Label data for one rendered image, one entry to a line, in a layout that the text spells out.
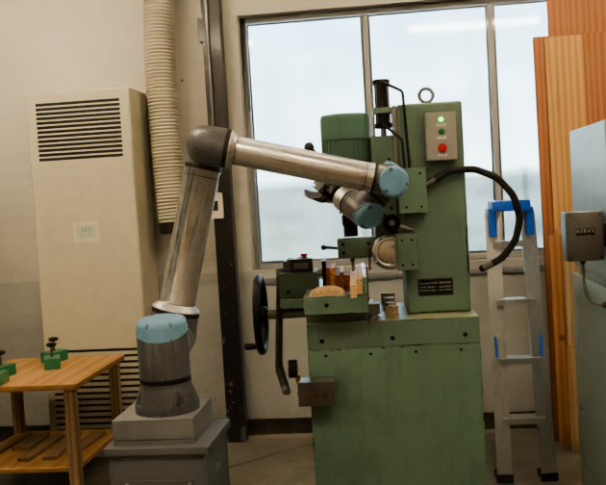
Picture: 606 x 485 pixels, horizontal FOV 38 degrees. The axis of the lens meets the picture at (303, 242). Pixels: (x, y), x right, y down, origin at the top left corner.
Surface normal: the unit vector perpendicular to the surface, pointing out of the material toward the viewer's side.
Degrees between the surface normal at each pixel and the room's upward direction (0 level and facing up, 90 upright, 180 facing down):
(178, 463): 90
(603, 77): 87
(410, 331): 90
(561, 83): 87
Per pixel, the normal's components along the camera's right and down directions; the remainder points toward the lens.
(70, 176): -0.11, 0.06
